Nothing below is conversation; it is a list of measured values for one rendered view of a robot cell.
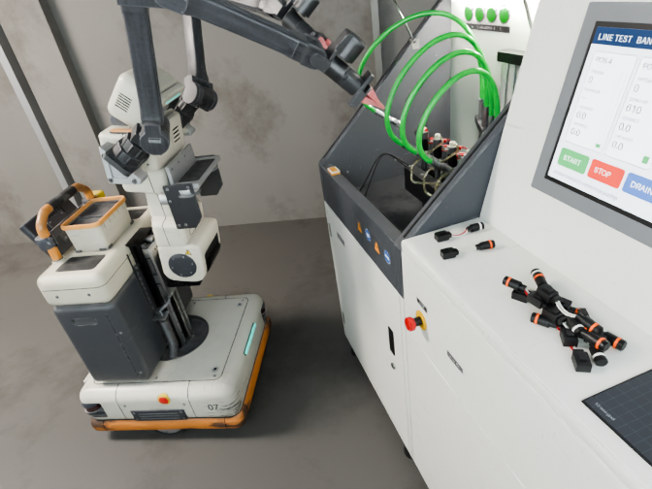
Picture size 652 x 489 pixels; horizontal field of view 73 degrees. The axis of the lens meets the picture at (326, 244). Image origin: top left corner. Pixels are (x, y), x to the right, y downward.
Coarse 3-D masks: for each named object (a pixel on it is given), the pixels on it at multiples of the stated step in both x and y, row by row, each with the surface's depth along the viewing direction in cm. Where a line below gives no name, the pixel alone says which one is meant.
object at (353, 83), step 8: (352, 72) 121; (368, 72) 123; (344, 80) 121; (352, 80) 121; (360, 80) 122; (368, 80) 121; (344, 88) 123; (352, 88) 122; (360, 88) 122; (352, 96) 124
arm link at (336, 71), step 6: (336, 54) 118; (336, 60) 119; (330, 66) 118; (336, 66) 119; (342, 66) 119; (330, 72) 120; (336, 72) 119; (342, 72) 120; (330, 78) 122; (336, 78) 121; (342, 78) 121
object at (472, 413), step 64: (576, 0) 82; (640, 0) 71; (512, 128) 99; (512, 192) 101; (576, 256) 86; (640, 256) 74; (448, 320) 94; (640, 320) 74; (448, 384) 104; (512, 384) 76; (448, 448) 116; (512, 448) 83; (576, 448) 64
